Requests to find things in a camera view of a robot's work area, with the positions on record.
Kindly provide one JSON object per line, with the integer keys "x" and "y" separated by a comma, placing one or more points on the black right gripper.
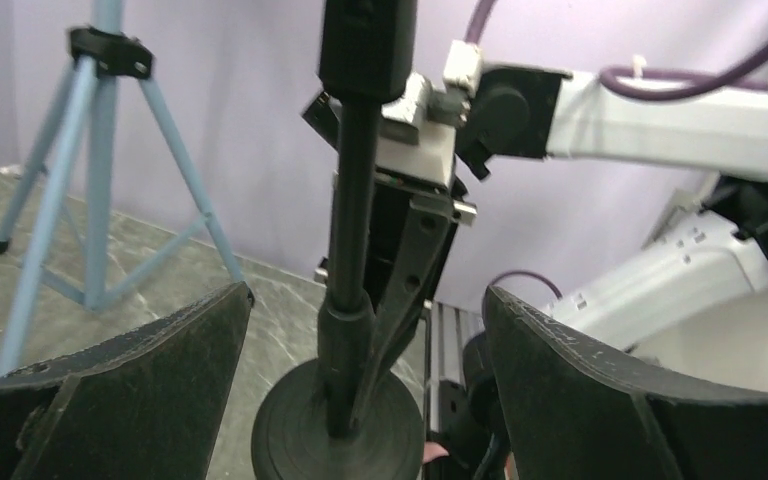
{"x": 404, "y": 242}

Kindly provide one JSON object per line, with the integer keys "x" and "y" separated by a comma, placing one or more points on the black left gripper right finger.
{"x": 576, "y": 408}

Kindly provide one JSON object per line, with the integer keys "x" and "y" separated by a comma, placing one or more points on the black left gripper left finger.
{"x": 146, "y": 404}

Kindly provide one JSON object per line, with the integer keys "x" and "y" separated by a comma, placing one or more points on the black round-base mic stand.
{"x": 335, "y": 417}

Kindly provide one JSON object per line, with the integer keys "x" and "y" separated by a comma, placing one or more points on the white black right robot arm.
{"x": 708, "y": 249}

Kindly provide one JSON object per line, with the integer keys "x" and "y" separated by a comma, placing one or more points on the light blue music stand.
{"x": 83, "y": 110}

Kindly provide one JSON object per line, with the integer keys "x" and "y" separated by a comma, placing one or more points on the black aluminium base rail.
{"x": 462, "y": 408}

